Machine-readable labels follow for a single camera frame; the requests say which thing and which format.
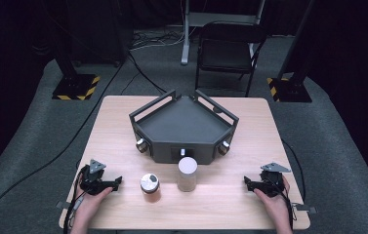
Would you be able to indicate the grey metal stand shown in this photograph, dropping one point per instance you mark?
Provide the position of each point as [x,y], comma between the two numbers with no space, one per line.
[185,39]

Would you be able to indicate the black stand with striped base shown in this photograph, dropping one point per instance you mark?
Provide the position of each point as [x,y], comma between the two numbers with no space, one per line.
[289,89]
[74,85]

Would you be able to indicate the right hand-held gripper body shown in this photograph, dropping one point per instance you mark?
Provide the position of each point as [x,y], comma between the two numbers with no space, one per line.
[272,183]

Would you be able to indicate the person's right hand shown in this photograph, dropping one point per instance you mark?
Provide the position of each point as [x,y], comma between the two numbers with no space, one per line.
[277,206]

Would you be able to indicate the dark wheeled cabinet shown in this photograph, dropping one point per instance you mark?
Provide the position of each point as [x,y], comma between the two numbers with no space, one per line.
[100,32]

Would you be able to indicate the black folding chair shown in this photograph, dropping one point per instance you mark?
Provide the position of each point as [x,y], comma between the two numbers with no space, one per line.
[225,48]

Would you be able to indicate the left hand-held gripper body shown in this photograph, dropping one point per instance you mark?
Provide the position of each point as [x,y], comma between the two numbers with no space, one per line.
[92,182]

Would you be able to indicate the grey table bracket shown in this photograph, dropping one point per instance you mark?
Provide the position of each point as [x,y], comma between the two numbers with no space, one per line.
[65,205]
[306,208]

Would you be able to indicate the black corner rack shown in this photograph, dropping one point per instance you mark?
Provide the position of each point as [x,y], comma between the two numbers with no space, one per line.
[181,126]

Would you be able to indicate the person's left hand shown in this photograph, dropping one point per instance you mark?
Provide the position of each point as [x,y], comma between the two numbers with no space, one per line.
[87,203]

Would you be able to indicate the glass jar with orange spice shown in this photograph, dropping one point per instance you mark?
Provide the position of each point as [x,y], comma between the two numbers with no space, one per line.
[150,185]

